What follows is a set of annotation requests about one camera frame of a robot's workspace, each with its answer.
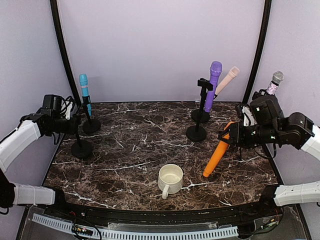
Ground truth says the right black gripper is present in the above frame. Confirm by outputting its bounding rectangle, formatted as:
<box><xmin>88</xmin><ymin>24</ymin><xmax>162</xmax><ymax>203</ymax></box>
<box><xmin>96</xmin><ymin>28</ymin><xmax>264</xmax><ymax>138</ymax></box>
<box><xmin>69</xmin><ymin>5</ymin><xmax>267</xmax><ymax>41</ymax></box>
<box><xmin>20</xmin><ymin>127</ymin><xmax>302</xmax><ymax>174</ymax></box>
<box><xmin>219</xmin><ymin>120</ymin><xmax>281</xmax><ymax>149</ymax></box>

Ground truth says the orange toy microphone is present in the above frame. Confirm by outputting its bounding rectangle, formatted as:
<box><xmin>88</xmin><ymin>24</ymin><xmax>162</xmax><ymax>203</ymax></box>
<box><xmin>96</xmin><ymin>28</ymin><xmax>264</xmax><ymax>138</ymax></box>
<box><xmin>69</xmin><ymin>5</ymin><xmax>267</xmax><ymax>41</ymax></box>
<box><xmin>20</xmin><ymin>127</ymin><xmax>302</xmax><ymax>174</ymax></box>
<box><xmin>202</xmin><ymin>121</ymin><xmax>236</xmax><ymax>178</ymax></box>

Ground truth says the black stand of blue microphone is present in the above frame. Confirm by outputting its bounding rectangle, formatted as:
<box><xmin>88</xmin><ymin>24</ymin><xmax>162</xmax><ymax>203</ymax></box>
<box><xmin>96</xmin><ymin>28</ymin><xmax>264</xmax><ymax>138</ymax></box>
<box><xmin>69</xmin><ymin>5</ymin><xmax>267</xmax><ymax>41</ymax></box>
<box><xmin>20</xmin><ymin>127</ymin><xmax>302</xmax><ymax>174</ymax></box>
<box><xmin>82</xmin><ymin>95</ymin><xmax>101</xmax><ymax>135</ymax></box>

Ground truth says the black stand of orange microphone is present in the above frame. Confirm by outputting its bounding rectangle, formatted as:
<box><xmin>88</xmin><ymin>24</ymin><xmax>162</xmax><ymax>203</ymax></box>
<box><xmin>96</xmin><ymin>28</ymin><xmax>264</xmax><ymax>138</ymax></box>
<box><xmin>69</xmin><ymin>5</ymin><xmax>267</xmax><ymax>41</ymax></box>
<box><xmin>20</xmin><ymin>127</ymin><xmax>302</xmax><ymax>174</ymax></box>
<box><xmin>70</xmin><ymin>127</ymin><xmax>93</xmax><ymax>159</ymax></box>

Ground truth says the black stand of purple microphone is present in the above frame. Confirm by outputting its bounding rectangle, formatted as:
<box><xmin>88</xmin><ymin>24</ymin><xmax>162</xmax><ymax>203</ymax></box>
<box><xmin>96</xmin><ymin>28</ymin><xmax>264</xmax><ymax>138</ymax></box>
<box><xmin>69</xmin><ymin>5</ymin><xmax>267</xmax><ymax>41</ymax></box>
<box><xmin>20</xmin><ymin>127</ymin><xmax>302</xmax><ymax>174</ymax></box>
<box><xmin>186</xmin><ymin>78</ymin><xmax>213</xmax><ymax>142</ymax></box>

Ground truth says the blue toy microphone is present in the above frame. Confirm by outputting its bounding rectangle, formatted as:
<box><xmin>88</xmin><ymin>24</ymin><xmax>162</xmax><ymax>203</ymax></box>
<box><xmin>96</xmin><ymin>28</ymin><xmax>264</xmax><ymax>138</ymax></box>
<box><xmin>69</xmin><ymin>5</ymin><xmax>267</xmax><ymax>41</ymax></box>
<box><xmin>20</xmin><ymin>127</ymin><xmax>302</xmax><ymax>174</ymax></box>
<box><xmin>79</xmin><ymin>73</ymin><xmax>92</xmax><ymax>116</ymax></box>

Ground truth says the purple toy microphone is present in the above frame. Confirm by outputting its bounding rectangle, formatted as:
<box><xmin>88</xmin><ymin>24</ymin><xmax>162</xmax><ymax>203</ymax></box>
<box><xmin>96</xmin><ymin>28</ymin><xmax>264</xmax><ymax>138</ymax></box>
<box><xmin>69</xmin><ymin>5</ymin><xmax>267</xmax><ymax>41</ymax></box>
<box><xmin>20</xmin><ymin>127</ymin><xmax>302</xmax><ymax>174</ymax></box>
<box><xmin>204</xmin><ymin>61</ymin><xmax>223</xmax><ymax>113</ymax></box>

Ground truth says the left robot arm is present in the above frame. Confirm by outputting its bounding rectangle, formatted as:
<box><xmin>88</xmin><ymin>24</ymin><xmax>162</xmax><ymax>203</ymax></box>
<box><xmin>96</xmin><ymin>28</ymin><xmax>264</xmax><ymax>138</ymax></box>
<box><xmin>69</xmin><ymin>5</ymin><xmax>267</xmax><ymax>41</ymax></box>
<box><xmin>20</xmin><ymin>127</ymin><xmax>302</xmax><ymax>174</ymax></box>
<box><xmin>0</xmin><ymin>94</ymin><xmax>79</xmax><ymax>218</ymax></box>

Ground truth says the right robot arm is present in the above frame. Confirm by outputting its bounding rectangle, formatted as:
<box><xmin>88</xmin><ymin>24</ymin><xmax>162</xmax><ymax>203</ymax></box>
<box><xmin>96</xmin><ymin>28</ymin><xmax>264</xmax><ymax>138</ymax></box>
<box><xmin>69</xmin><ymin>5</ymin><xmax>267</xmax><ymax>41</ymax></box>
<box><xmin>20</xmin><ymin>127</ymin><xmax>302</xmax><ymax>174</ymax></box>
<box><xmin>218</xmin><ymin>95</ymin><xmax>320</xmax><ymax>217</ymax></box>

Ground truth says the black stand of pink microphone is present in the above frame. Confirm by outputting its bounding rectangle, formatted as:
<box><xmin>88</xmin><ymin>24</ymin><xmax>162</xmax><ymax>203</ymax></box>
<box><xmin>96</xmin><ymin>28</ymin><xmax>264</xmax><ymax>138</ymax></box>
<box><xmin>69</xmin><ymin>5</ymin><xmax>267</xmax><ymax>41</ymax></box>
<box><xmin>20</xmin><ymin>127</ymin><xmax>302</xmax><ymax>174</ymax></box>
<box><xmin>191</xmin><ymin>93</ymin><xmax>218</xmax><ymax>123</ymax></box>

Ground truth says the black tripod microphone stand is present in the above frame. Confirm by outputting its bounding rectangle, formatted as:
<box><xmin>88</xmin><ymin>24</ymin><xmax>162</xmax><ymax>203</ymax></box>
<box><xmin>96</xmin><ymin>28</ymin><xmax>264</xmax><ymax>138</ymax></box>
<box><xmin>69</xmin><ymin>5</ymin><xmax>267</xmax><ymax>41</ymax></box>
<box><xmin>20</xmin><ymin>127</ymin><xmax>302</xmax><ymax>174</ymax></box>
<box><xmin>236</xmin><ymin>88</ymin><xmax>270</xmax><ymax>161</ymax></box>

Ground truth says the pink toy microphone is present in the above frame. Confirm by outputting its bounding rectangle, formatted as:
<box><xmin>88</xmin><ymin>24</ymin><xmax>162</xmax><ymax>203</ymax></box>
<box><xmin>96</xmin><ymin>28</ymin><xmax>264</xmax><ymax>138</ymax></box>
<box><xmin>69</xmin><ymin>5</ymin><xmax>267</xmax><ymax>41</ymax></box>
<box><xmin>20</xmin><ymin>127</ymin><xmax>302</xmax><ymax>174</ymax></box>
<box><xmin>215</xmin><ymin>66</ymin><xmax>240</xmax><ymax>96</ymax></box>

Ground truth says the silver glitter microphone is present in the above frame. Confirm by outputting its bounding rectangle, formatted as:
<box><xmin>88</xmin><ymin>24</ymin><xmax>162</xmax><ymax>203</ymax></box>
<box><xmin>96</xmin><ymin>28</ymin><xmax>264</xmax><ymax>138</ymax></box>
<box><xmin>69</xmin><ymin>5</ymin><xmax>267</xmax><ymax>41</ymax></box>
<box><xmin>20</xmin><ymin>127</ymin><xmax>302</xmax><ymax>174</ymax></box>
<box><xmin>266</xmin><ymin>71</ymin><xmax>284</xmax><ymax>95</ymax></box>

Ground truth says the white ceramic mug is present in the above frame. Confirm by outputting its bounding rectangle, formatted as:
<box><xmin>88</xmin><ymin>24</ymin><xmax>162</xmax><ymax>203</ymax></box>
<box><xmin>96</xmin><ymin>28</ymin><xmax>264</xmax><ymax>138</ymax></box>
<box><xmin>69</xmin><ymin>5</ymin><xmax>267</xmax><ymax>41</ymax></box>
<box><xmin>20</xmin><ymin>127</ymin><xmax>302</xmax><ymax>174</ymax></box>
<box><xmin>157</xmin><ymin>164</ymin><xmax>184</xmax><ymax>200</ymax></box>

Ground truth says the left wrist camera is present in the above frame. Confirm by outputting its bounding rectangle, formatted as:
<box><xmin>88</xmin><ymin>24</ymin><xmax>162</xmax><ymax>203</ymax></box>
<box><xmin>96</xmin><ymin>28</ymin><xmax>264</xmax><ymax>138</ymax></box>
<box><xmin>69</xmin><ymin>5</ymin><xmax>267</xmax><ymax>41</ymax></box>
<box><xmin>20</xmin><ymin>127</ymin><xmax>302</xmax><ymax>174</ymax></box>
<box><xmin>60</xmin><ymin>96</ymin><xmax>75</xmax><ymax>120</ymax></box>

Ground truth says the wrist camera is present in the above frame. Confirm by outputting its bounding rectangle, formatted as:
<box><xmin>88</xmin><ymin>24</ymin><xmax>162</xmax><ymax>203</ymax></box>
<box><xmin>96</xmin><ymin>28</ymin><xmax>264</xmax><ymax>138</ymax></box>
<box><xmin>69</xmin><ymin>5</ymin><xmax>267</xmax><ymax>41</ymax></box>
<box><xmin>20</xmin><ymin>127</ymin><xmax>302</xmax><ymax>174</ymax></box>
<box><xmin>235</xmin><ymin>103</ymin><xmax>257</xmax><ymax>127</ymax></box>
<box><xmin>60</xmin><ymin>96</ymin><xmax>75</xmax><ymax>120</ymax></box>

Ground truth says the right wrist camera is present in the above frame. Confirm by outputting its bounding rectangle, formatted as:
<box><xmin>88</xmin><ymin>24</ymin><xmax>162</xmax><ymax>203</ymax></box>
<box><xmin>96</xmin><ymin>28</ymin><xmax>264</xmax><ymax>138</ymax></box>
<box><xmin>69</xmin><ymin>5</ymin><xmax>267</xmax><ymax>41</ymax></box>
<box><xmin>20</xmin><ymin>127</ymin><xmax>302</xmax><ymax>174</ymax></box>
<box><xmin>235</xmin><ymin>103</ymin><xmax>257</xmax><ymax>127</ymax></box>

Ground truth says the black front rail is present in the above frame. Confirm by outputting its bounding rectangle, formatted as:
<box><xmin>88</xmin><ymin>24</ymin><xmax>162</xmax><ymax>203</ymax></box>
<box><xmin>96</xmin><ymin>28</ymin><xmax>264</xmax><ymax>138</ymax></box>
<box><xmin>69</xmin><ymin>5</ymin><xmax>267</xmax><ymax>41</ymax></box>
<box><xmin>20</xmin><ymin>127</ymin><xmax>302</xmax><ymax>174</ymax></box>
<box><xmin>45</xmin><ymin>202</ymin><xmax>283</xmax><ymax>226</ymax></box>

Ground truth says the left black frame post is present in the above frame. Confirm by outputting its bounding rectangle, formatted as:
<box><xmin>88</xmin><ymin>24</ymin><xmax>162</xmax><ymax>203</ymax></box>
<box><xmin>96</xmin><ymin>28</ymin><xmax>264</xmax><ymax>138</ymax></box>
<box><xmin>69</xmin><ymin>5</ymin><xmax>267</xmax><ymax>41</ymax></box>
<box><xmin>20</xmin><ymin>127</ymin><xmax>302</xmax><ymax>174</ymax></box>
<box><xmin>49</xmin><ymin>0</ymin><xmax>82</xmax><ymax>107</ymax></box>

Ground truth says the black frame post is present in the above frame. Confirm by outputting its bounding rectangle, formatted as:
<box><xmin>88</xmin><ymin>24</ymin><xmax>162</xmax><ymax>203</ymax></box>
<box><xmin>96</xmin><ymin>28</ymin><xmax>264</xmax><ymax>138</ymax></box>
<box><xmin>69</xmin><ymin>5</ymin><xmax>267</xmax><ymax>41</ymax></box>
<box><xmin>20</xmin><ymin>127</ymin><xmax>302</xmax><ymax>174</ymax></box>
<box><xmin>49</xmin><ymin>0</ymin><xmax>82</xmax><ymax>107</ymax></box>
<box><xmin>241</xmin><ymin>0</ymin><xmax>272</xmax><ymax>104</ymax></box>

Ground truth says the white cable duct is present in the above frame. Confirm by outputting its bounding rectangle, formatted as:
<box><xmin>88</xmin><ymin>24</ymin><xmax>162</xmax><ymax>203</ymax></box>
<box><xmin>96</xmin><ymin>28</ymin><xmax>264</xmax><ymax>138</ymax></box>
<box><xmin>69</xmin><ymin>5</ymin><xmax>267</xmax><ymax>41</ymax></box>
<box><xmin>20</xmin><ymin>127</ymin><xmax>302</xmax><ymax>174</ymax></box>
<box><xmin>31</xmin><ymin>213</ymin><xmax>239</xmax><ymax>240</ymax></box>

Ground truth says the right black frame post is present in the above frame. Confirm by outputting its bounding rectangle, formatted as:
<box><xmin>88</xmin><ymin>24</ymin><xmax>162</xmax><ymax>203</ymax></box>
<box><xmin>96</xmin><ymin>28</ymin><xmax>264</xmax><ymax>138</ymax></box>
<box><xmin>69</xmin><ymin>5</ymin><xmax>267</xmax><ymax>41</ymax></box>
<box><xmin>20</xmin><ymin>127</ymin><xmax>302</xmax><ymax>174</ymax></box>
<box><xmin>241</xmin><ymin>0</ymin><xmax>272</xmax><ymax>104</ymax></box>

